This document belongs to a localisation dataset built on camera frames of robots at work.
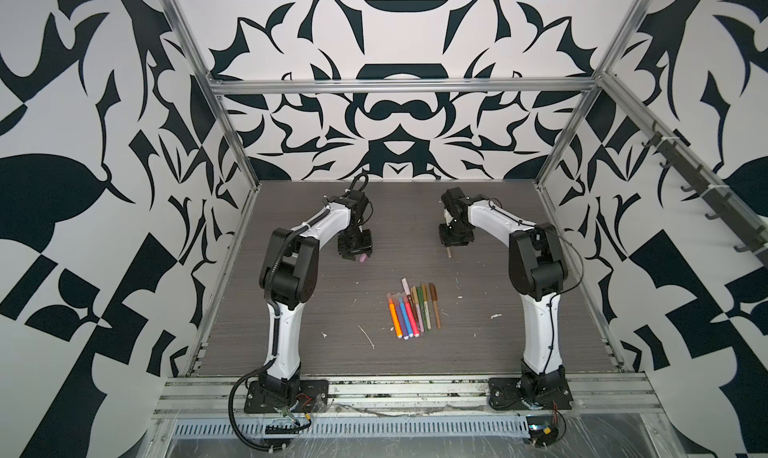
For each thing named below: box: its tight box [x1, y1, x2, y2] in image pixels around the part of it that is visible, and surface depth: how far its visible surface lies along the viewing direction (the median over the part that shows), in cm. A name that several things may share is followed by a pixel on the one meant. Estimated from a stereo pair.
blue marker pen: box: [398, 296, 414, 338], surface depth 88 cm
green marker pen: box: [420, 286, 428, 332], surface depth 91 cm
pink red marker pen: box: [403, 297, 420, 338], surface depth 88 cm
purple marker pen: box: [393, 293, 409, 341], surface depth 88 cm
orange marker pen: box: [386, 292, 403, 339], surface depth 88 cm
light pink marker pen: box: [401, 277, 424, 333], surface depth 89 cm
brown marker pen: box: [429, 283, 442, 329], surface depth 91 cm
